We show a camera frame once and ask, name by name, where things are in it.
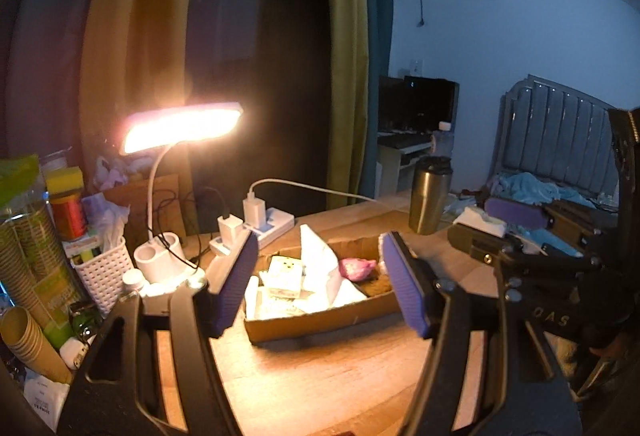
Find yellow-green curtain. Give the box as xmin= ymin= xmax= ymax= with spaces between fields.
xmin=327 ymin=0 xmax=370 ymax=212

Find white desk lamp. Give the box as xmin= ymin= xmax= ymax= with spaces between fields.
xmin=120 ymin=102 xmax=246 ymax=297

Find brown paper cup stack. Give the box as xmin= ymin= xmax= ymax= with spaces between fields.
xmin=0 ymin=306 xmax=73 ymax=384

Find black monitor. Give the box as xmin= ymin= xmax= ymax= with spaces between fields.
xmin=378 ymin=75 xmax=460 ymax=137

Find small white bottle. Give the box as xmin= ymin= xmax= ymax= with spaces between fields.
xmin=122 ymin=269 xmax=147 ymax=294

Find black cables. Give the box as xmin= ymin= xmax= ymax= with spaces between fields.
xmin=150 ymin=186 xmax=221 ymax=267

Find white plastic bag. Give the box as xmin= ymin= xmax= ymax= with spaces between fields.
xmin=82 ymin=156 xmax=131 ymax=242

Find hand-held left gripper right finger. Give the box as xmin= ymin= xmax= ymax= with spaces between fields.
xmin=377 ymin=230 xmax=583 ymax=436

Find jar with yellow lid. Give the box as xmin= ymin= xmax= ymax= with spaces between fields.
xmin=47 ymin=167 xmax=88 ymax=242

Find pink plush sock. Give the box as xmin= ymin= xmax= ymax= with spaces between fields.
xmin=339 ymin=257 xmax=377 ymax=283

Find light blue blanket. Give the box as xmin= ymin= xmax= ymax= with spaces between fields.
xmin=487 ymin=172 xmax=618 ymax=212

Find cream plush item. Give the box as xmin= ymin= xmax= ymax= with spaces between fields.
xmin=265 ymin=255 xmax=305 ymax=299

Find yellow tissue pack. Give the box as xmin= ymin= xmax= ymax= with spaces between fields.
xmin=452 ymin=206 xmax=508 ymax=238

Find white sock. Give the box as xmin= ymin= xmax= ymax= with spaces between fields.
xmin=299 ymin=223 xmax=368 ymax=309

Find white charger with cable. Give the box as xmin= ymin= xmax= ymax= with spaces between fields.
xmin=242 ymin=179 xmax=386 ymax=227

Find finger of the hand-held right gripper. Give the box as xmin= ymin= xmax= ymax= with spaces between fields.
xmin=446 ymin=223 xmax=602 ymax=274
xmin=484 ymin=196 xmax=622 ymax=238

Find white power strip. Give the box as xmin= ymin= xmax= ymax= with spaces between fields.
xmin=209 ymin=206 xmax=296 ymax=257

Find teal curtain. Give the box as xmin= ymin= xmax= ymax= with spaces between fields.
xmin=362 ymin=0 xmax=396 ymax=199

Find brown cardboard sheet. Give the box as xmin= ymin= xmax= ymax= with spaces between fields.
xmin=100 ymin=173 xmax=186 ymax=252

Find cardboard box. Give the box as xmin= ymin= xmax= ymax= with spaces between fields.
xmin=244 ymin=223 xmax=407 ymax=344

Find white computer desk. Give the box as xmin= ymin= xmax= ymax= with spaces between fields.
xmin=376 ymin=132 xmax=433 ymax=197

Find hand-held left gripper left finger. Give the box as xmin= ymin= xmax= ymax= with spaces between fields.
xmin=57 ymin=229 xmax=261 ymax=436

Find grey padded headboard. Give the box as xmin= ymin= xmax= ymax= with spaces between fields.
xmin=492 ymin=75 xmax=621 ymax=197

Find clear water bottle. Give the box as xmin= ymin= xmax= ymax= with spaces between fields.
xmin=431 ymin=120 xmax=454 ymax=159

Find green paper cup stack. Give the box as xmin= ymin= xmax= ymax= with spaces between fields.
xmin=0 ymin=156 xmax=76 ymax=327

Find white paper packet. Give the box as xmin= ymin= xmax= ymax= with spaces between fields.
xmin=22 ymin=373 xmax=71 ymax=432

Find steel tumbler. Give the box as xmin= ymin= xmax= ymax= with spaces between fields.
xmin=408 ymin=155 xmax=453 ymax=236

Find white plastic basket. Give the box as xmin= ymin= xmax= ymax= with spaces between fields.
xmin=74 ymin=236 xmax=126 ymax=312

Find yellow curtain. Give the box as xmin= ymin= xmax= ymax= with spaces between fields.
xmin=80 ymin=0 xmax=201 ymax=237

